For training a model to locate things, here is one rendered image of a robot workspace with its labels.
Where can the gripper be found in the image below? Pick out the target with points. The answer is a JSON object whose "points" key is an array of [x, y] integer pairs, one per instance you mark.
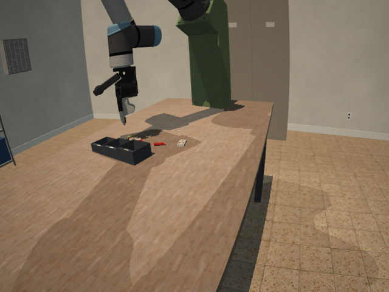
{"points": [[125, 88]]}

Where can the dark grey rack of bins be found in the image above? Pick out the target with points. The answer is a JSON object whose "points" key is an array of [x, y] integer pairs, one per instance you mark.
{"points": [[131, 152]]}

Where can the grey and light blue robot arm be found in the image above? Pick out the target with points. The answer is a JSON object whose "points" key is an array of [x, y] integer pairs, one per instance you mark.
{"points": [[124, 34]]}

